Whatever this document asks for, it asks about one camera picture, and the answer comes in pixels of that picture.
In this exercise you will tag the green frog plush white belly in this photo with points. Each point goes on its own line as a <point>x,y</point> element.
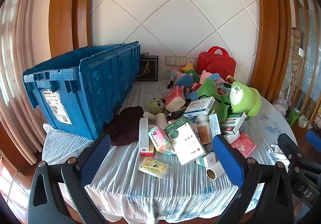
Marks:
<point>244,98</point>

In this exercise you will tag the white pill bottle orange label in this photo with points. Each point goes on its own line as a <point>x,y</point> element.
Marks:
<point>204,130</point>

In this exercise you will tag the large white paper roll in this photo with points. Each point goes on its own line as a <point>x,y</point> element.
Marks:
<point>161,120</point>

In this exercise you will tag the yellow plush toy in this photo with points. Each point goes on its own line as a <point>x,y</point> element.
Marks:
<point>188,67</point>

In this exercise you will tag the wooden wall trim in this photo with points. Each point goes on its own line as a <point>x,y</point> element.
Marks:
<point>65,13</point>
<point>270,38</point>

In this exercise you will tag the large white green box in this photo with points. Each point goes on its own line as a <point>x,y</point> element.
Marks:
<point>185,141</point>

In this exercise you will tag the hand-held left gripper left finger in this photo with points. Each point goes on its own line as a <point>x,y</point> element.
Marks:
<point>96,156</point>

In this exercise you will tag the white plastic bag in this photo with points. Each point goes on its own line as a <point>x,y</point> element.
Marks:
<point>280,107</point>

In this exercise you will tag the white wall socket panel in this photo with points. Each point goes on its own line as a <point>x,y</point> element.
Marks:
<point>179,61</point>

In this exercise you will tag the blue round pig plush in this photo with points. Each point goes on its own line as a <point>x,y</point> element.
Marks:
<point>186,79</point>

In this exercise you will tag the green white medicine box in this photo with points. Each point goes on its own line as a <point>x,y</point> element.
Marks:
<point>233,123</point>

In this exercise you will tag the pink curtain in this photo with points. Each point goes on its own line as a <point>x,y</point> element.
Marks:
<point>17,63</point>

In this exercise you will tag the large green plush toy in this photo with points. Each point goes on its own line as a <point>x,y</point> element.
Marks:
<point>208,88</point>

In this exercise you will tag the black gold framed picture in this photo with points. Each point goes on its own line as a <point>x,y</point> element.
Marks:
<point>148,69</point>

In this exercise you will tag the red handbag case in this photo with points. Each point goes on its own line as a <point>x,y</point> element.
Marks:
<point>217,63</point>

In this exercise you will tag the small white red-logo box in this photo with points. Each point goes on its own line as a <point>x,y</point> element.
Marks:
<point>207,159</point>

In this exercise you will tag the yellow tissue packet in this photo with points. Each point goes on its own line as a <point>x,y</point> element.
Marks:
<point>153,166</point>

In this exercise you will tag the floral cloth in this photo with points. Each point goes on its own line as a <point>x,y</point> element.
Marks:
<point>293,63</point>

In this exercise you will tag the narrow white teal box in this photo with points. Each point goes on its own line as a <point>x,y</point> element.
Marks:
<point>215,125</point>

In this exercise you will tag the pastel tissue packet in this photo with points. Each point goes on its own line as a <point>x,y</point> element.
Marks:
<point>160,140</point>

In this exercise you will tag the green one-eyed monster plush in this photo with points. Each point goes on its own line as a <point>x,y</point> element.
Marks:
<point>156,105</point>

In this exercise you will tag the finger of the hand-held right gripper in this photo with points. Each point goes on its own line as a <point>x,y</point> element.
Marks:
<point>288,146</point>
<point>314,137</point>

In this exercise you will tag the teal pink small plush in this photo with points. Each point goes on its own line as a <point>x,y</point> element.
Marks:
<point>173,76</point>

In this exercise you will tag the long white orange-ended box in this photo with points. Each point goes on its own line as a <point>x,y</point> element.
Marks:
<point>144,136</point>

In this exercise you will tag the pink tissue pack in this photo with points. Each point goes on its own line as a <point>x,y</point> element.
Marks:
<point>174,97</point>

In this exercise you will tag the pink floral tissue packet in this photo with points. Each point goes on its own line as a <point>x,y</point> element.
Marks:
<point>243,145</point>

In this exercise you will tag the maroon knit hat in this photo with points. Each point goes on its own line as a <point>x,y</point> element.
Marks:
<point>125,123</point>

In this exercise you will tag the green bottle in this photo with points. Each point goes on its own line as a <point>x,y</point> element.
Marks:
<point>293,117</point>

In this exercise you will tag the small white tape roll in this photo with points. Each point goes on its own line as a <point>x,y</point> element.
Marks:
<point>214,172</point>

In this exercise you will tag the blue plastic crate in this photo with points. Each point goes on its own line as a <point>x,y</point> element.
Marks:
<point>95,88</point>

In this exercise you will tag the small white bottle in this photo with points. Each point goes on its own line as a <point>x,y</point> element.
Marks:
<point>148,114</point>

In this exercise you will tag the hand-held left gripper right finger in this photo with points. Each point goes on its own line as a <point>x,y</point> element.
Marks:
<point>227,158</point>

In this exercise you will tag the white blue medicine box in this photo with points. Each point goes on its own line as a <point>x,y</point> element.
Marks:
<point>199,107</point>

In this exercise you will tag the crumpled white tissue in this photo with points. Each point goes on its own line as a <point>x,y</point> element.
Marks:
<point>277,152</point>

